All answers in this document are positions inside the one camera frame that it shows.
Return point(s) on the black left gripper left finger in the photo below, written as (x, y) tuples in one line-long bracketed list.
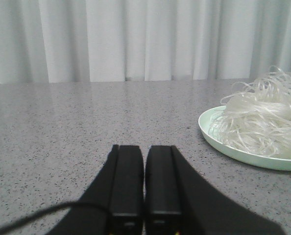
[(118, 187)]

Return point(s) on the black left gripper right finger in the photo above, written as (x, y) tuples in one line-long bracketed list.
[(179, 201)]

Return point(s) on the white pleated curtain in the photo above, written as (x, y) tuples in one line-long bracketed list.
[(142, 40)]

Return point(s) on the light green plate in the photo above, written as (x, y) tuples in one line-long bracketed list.
[(204, 122)]

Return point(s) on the white vermicelli noodle bundle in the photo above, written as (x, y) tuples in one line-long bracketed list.
[(257, 118)]

